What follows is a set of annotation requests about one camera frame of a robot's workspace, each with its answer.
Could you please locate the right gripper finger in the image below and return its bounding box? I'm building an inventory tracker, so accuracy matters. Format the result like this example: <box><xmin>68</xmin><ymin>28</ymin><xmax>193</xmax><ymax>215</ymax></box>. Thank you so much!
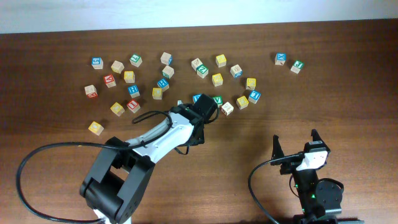
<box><xmin>311</xmin><ymin>129</ymin><xmax>330</xmax><ymax>152</ymax></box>
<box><xmin>271</xmin><ymin>134</ymin><xmax>285</xmax><ymax>166</ymax></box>

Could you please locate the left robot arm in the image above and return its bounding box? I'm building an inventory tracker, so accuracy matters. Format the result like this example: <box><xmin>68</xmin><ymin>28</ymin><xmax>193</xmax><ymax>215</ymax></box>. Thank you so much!
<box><xmin>80</xmin><ymin>95</ymin><xmax>218</xmax><ymax>223</ymax></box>

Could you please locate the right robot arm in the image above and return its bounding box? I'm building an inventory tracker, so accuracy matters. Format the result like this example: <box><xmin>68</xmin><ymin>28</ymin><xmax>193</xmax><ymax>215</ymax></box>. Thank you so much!
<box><xmin>271</xmin><ymin>129</ymin><xmax>364</xmax><ymax>223</ymax></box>

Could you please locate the blue P block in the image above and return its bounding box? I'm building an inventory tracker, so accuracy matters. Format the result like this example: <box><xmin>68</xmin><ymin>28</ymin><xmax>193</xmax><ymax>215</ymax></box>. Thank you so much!
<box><xmin>193</xmin><ymin>94</ymin><xmax>201</xmax><ymax>103</ymax></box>

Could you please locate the white picture block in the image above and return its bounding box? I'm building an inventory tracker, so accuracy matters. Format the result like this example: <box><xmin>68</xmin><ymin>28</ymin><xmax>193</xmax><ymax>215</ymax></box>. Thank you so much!
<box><xmin>221</xmin><ymin>102</ymin><xmax>234</xmax><ymax>116</ymax></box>

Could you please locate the green V block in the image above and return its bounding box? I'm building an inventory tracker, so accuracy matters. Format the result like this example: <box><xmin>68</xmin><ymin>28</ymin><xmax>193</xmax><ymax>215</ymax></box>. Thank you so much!
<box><xmin>213</xmin><ymin>96</ymin><xmax>223</xmax><ymax>107</ymax></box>

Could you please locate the yellow E block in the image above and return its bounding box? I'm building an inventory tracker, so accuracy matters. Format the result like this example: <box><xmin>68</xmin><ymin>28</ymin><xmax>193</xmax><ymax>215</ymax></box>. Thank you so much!
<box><xmin>236</xmin><ymin>96</ymin><xmax>249</xmax><ymax>110</ymax></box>

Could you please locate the blue I block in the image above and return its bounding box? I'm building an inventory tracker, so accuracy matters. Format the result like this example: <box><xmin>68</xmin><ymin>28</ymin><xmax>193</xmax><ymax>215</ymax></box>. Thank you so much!
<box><xmin>248</xmin><ymin>90</ymin><xmax>261</xmax><ymax>104</ymax></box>

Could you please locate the yellow block centre left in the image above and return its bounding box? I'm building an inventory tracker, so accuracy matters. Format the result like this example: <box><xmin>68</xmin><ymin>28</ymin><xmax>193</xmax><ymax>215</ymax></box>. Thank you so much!
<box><xmin>152</xmin><ymin>87</ymin><xmax>163</xmax><ymax>100</ymax></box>

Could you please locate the blue H block centre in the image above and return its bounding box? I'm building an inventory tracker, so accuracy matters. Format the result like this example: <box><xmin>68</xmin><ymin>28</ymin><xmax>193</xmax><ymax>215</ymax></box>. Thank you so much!
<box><xmin>157</xmin><ymin>78</ymin><xmax>169</xmax><ymax>92</ymax></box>

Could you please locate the blue h block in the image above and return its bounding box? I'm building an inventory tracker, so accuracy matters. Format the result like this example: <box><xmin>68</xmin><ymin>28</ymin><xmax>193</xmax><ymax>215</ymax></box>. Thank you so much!
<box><xmin>157</xmin><ymin>78</ymin><xmax>169</xmax><ymax>92</ymax></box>
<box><xmin>127</xmin><ymin>85</ymin><xmax>140</xmax><ymax>98</ymax></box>

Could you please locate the green Z block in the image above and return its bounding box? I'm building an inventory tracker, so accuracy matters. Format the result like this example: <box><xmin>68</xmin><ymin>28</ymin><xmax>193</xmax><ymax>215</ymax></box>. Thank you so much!
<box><xmin>197</xmin><ymin>65</ymin><xmax>208</xmax><ymax>78</ymax></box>

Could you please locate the red I block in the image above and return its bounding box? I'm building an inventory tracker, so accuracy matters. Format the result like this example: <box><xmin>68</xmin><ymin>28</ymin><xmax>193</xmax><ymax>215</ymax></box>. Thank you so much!
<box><xmin>127</xmin><ymin>100</ymin><xmax>141</xmax><ymax>113</ymax></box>

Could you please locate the wood block green side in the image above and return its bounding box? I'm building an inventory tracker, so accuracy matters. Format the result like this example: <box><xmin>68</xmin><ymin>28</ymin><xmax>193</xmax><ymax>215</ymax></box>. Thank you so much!
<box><xmin>162</xmin><ymin>65</ymin><xmax>175</xmax><ymax>79</ymax></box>

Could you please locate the yellow block right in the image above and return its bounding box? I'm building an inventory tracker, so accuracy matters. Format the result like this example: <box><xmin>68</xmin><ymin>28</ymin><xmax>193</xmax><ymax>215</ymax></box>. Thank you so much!
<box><xmin>246</xmin><ymin>78</ymin><xmax>256</xmax><ymax>90</ymax></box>

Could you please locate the green J block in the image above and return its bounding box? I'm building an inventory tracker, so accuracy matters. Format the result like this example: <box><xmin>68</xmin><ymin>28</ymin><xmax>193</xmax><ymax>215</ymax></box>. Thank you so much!
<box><xmin>290</xmin><ymin>60</ymin><xmax>305</xmax><ymax>74</ymax></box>

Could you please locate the plain wood block top centre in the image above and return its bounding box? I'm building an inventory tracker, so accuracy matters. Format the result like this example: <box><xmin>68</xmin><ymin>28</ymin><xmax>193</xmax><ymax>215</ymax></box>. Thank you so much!
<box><xmin>191</xmin><ymin>58</ymin><xmax>203</xmax><ymax>71</ymax></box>

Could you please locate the wood block blue D front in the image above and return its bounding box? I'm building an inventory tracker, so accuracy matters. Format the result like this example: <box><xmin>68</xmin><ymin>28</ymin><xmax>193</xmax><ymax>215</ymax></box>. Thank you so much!
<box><xmin>230</xmin><ymin>64</ymin><xmax>243</xmax><ymax>78</ymax></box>

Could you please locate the blue H block left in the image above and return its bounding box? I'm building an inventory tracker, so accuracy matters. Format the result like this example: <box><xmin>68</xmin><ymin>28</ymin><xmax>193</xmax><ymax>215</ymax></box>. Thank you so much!
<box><xmin>127</xmin><ymin>85</ymin><xmax>140</xmax><ymax>98</ymax></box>

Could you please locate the yellow block top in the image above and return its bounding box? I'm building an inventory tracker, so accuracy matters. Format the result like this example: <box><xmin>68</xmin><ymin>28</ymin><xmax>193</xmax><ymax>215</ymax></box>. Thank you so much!
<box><xmin>216</xmin><ymin>54</ymin><xmax>227</xmax><ymax>68</ymax></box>

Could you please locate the wood block blue D side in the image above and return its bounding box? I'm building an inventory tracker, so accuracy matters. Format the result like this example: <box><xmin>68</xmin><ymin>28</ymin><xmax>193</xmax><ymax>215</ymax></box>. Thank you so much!
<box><xmin>160</xmin><ymin>52</ymin><xmax>173</xmax><ymax>65</ymax></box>

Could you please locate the yellow O block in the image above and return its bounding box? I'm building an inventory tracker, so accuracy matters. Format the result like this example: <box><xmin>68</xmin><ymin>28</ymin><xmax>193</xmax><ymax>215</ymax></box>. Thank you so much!
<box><xmin>110</xmin><ymin>102</ymin><xmax>125</xmax><ymax>116</ymax></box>

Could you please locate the blue X block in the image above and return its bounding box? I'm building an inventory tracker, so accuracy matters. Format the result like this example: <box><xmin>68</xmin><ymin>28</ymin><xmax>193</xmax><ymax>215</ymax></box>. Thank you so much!
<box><xmin>274</xmin><ymin>52</ymin><xmax>287</xmax><ymax>65</ymax></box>

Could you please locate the yellow G block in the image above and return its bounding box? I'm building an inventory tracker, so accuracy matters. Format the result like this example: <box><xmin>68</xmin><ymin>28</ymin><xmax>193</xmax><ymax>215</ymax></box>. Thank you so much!
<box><xmin>124</xmin><ymin>71</ymin><xmax>136</xmax><ymax>83</ymax></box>

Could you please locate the green L block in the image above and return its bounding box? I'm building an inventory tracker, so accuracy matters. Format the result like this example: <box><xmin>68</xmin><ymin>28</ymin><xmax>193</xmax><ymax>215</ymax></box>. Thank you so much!
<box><xmin>129</xmin><ymin>54</ymin><xmax>142</xmax><ymax>67</ymax></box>

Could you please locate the yellow O block lowest left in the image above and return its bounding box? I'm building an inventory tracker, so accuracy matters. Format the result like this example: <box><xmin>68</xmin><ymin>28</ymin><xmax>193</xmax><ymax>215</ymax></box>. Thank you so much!
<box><xmin>88</xmin><ymin>121</ymin><xmax>104</xmax><ymax>136</ymax></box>

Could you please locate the red A block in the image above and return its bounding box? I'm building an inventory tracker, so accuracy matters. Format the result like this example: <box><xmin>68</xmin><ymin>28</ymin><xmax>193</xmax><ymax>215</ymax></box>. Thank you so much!
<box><xmin>103</xmin><ymin>74</ymin><xmax>116</xmax><ymax>88</ymax></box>

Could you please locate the plain wood yellow-side block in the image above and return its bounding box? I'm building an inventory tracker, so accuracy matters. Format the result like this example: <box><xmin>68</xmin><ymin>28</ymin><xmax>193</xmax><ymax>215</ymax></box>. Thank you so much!
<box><xmin>111</xmin><ymin>60</ymin><xmax>124</xmax><ymax>74</ymax></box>

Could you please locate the blue block far left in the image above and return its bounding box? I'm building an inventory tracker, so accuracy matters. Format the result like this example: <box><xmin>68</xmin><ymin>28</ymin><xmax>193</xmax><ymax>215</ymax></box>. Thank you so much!
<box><xmin>91</xmin><ymin>57</ymin><xmax>104</xmax><ymax>70</ymax></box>

